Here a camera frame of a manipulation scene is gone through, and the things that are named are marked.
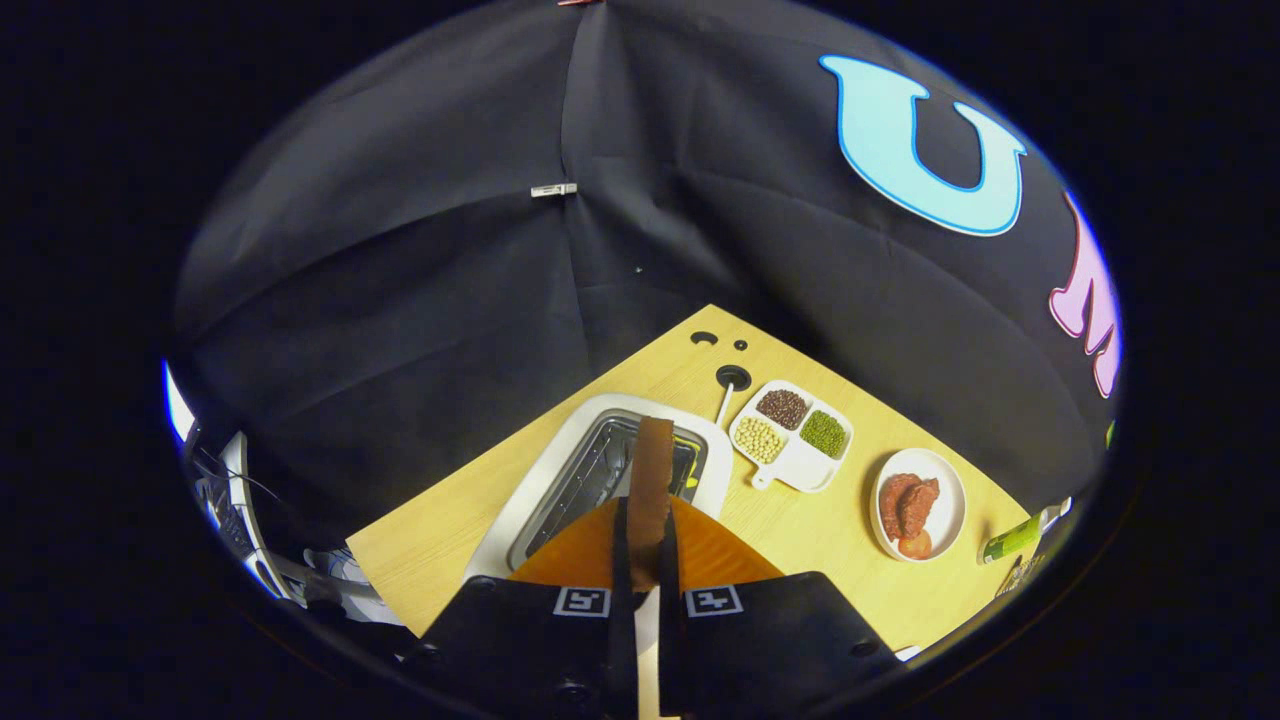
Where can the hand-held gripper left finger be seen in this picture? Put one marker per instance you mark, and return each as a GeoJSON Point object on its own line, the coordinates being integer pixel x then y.
{"type": "Point", "coordinates": [622, 560]}

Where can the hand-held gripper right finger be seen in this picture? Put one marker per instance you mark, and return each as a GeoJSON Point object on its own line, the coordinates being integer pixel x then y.
{"type": "Point", "coordinates": [668, 560]}

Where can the toasted bread slice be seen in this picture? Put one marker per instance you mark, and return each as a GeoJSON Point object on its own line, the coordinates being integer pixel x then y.
{"type": "Point", "coordinates": [650, 480]}

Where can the white toaster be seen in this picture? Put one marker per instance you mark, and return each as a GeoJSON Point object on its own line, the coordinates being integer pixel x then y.
{"type": "Point", "coordinates": [590, 470]}

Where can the yellow soybeans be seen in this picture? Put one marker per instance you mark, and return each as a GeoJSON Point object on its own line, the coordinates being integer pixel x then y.
{"type": "Point", "coordinates": [760, 440]}

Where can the white divided condiment dish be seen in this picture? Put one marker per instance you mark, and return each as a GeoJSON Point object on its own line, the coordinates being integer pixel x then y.
{"type": "Point", "coordinates": [800, 472]}

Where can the dark brown beans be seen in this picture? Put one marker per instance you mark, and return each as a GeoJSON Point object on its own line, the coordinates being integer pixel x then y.
{"type": "Point", "coordinates": [783, 409]}

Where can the green mung beans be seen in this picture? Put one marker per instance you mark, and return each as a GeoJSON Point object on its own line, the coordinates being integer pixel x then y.
{"type": "Point", "coordinates": [823, 434]}

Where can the dark red meat slice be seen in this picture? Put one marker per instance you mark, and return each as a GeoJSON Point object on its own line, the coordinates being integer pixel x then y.
{"type": "Point", "coordinates": [925, 505]}
{"type": "Point", "coordinates": [890, 500]}

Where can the red tomato slice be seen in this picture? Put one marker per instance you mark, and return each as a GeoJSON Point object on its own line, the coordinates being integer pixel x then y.
{"type": "Point", "coordinates": [915, 545]}

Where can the round beige plate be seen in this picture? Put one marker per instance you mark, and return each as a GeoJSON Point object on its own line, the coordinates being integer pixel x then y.
{"type": "Point", "coordinates": [950, 510]}

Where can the green label plastic bottle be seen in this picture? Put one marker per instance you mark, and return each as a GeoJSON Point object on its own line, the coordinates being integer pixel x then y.
{"type": "Point", "coordinates": [1010, 540]}

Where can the silver clip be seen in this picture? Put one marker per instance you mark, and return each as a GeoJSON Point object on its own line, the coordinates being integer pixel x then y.
{"type": "Point", "coordinates": [553, 190]}

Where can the black backdrop cloth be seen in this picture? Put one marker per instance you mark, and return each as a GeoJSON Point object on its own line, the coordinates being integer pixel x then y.
{"type": "Point", "coordinates": [400, 250]}

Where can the white metal frame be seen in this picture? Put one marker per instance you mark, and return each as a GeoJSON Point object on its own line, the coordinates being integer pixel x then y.
{"type": "Point", "coordinates": [250, 540]}

